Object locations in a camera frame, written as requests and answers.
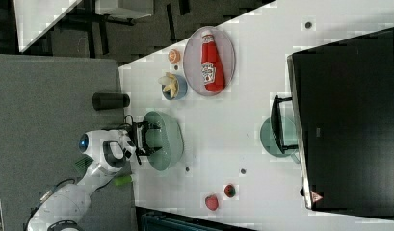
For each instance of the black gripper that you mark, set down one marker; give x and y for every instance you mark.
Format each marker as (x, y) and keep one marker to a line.
(134, 143)

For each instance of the mint green oval strainer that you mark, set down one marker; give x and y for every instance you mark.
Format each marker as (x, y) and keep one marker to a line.
(166, 140)

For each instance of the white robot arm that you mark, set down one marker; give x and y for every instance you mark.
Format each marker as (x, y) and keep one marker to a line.
(109, 151)

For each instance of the green pear toy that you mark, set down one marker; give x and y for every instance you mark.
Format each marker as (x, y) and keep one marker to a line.
(123, 180)

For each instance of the peeled banana toy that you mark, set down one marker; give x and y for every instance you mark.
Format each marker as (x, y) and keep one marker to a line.
(170, 84)

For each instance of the blue bowl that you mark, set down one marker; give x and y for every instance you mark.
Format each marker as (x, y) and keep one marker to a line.
(181, 86)

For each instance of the orange slice toy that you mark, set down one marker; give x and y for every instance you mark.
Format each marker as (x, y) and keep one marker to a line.
(174, 56)

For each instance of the red strawberry toy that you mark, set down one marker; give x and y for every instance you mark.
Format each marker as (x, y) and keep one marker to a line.
(211, 202)

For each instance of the red ketchup bottle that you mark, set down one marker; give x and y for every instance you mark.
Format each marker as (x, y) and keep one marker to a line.
(211, 64)

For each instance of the grey round plate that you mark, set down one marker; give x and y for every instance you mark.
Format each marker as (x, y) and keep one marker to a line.
(193, 56)

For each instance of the red tomato toy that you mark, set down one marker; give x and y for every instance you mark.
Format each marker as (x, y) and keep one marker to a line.
(229, 190)

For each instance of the mint green cup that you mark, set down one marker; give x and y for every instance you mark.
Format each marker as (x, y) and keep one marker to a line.
(268, 139)

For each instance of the black toaster oven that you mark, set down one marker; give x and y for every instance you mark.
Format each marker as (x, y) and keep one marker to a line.
(342, 95)

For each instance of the black cylinder post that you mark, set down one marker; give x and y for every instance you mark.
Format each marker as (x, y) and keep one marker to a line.
(107, 100)

